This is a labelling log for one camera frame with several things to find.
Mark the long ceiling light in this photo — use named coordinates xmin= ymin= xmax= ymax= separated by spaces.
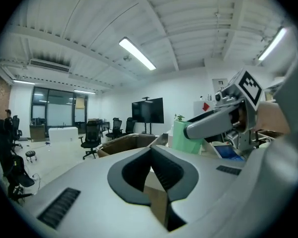
xmin=12 ymin=79 xmax=36 ymax=85
xmin=73 ymin=89 xmax=97 ymax=95
xmin=257 ymin=27 xmax=289 ymax=61
xmin=118 ymin=36 xmax=157 ymax=71

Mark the person's right hand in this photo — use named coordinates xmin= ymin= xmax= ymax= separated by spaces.
xmin=229 ymin=107 xmax=247 ymax=131

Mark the brown low cabinet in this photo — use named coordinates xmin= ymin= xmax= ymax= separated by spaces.
xmin=29 ymin=124 xmax=46 ymax=142

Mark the black framed glass partition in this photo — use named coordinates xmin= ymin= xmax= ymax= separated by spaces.
xmin=30 ymin=85 xmax=89 ymax=128

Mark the grey cabinet with red sticker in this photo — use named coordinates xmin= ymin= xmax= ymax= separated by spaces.
xmin=193 ymin=100 xmax=217 ymax=119

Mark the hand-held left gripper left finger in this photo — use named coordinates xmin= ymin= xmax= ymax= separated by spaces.
xmin=22 ymin=146 xmax=168 ymax=238

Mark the person's right forearm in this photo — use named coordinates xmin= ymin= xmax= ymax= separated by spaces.
xmin=255 ymin=100 xmax=292 ymax=135

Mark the ceiling air vent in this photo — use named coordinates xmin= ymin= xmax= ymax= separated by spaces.
xmin=28 ymin=58 xmax=72 ymax=73

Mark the black television on stand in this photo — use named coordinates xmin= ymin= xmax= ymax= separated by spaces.
xmin=131 ymin=95 xmax=165 ymax=135

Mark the person's grey shirt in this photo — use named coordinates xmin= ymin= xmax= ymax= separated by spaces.
xmin=238 ymin=26 xmax=298 ymax=233

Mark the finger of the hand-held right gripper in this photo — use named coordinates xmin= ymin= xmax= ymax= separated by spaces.
xmin=183 ymin=102 xmax=244 ymax=140
xmin=188 ymin=109 xmax=217 ymax=124

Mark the green cup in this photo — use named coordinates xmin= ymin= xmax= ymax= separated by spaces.
xmin=172 ymin=119 xmax=205 ymax=155

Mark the blue white sign card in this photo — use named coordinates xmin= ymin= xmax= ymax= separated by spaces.
xmin=213 ymin=144 xmax=245 ymax=162

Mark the black round stool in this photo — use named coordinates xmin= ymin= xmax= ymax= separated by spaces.
xmin=25 ymin=150 xmax=38 ymax=163

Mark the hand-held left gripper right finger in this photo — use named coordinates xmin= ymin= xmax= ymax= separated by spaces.
xmin=150 ymin=144 xmax=249 ymax=234

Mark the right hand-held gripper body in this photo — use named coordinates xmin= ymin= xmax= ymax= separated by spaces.
xmin=214 ymin=67 xmax=264 ymax=156

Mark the steel service cart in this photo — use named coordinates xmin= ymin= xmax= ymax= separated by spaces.
xmin=96 ymin=132 xmax=248 ymax=163

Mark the black office chair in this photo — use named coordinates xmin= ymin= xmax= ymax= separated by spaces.
xmin=105 ymin=117 xmax=127 ymax=140
xmin=3 ymin=154 xmax=37 ymax=203
xmin=125 ymin=117 xmax=138 ymax=135
xmin=80 ymin=119 xmax=104 ymax=160

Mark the white counter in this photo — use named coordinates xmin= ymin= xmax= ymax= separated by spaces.
xmin=48 ymin=126 xmax=79 ymax=144

